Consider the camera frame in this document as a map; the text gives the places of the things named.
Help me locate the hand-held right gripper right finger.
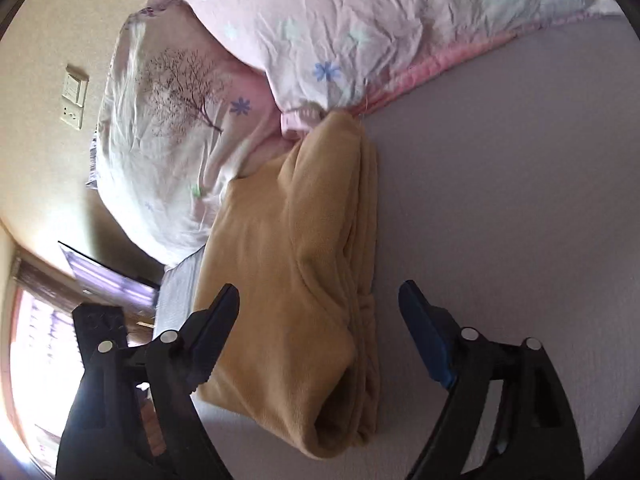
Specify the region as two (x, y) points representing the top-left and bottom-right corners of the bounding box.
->
(398, 280), (586, 480)

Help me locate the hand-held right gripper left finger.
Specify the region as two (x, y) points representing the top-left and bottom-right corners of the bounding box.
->
(55, 283), (241, 480)

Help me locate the tan fleece garment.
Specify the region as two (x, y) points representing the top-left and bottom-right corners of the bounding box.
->
(192, 110), (382, 460)

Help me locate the lavender bed sheet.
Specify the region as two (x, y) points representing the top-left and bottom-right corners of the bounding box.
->
(152, 12), (640, 480)

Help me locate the white tree print pillow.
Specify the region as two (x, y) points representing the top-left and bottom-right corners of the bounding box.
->
(86, 0), (321, 267)

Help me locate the pink floral pillow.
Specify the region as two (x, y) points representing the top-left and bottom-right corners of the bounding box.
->
(125, 0), (608, 133)

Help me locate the window with wooden frame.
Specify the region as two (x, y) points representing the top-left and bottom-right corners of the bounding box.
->
(7, 255), (156, 476)

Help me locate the beige wall switch panel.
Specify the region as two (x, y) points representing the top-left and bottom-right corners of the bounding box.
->
(60, 64), (90, 131)

